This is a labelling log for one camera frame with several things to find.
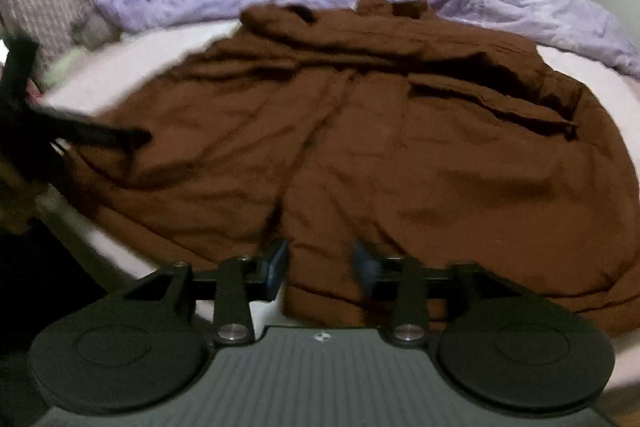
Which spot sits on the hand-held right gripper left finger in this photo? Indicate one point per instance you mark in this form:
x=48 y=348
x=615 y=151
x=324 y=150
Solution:
x=276 y=274

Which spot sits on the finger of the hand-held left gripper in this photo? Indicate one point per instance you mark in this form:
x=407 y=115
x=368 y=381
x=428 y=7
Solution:
x=20 y=64
x=100 y=133

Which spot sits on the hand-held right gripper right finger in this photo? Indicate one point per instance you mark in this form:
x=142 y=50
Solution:
x=364 y=274

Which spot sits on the brown coat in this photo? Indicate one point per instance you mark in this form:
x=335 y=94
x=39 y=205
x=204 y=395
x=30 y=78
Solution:
x=400 y=157

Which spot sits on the grey crumpled clothes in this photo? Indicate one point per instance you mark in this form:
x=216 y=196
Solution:
x=94 y=29

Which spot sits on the light green cloth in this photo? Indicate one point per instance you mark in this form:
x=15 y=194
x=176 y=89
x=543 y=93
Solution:
x=64 y=68

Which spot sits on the pink bed sheet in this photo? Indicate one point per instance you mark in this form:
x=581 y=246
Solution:
x=135 y=62

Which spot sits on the grey bed frame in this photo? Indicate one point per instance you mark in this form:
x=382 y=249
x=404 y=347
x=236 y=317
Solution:
x=75 y=239

